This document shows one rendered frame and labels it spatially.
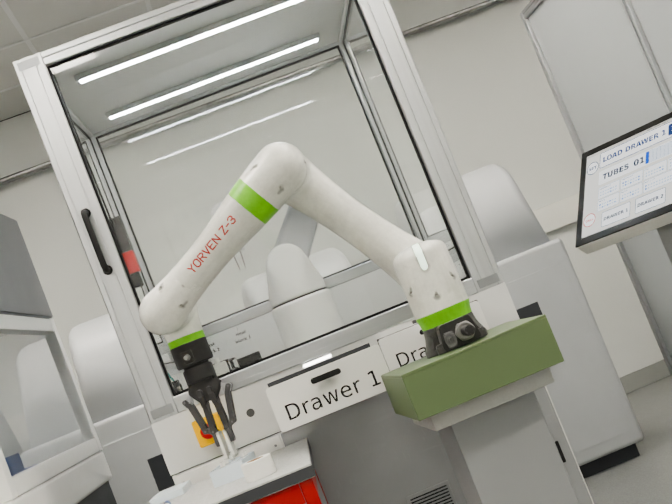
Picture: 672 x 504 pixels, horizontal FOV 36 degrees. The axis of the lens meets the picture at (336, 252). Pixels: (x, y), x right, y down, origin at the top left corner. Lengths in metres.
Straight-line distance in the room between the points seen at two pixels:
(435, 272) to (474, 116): 4.08
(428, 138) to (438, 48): 3.56
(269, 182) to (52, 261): 3.88
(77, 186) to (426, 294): 1.06
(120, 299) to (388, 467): 0.84
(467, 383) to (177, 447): 0.95
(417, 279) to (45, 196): 4.12
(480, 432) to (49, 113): 1.44
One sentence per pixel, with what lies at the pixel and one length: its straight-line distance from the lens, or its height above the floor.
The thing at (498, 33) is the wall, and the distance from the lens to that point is 6.55.
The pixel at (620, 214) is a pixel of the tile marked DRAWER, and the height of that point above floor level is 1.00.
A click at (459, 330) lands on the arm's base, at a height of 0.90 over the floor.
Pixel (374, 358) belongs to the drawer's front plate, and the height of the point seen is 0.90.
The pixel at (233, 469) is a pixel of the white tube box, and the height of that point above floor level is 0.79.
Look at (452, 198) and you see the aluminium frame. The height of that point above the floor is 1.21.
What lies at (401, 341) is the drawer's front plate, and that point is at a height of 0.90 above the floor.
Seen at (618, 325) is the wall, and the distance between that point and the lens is 6.45.
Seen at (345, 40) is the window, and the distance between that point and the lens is 2.96.
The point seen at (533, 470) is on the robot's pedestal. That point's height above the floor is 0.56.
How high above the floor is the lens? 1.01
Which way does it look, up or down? 4 degrees up
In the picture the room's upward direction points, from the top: 22 degrees counter-clockwise
